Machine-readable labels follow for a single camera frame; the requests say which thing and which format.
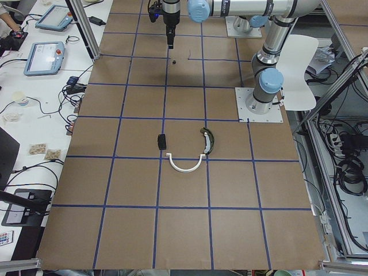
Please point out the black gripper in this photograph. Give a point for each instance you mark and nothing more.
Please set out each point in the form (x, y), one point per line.
(170, 12)

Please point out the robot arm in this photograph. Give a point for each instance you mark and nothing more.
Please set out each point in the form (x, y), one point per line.
(268, 80)

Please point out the black power adapter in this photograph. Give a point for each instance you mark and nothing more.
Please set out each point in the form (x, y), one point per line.
(96, 21)

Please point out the small black plastic part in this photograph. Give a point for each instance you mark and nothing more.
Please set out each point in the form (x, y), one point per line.
(162, 145)

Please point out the dark green curved part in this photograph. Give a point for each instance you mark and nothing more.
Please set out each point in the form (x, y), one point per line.
(209, 140)

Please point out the blue teach pendant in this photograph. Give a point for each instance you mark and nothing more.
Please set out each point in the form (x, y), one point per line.
(44, 58)
(56, 18)

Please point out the white chair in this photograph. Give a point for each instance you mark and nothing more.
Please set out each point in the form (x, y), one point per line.
(296, 54)

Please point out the aluminium frame post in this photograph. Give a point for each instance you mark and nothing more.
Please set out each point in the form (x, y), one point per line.
(82, 22)

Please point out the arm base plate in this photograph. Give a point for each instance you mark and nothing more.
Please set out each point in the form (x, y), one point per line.
(245, 27)
(250, 110)

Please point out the white semicircular bracket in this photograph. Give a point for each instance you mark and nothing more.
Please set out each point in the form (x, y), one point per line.
(185, 166)

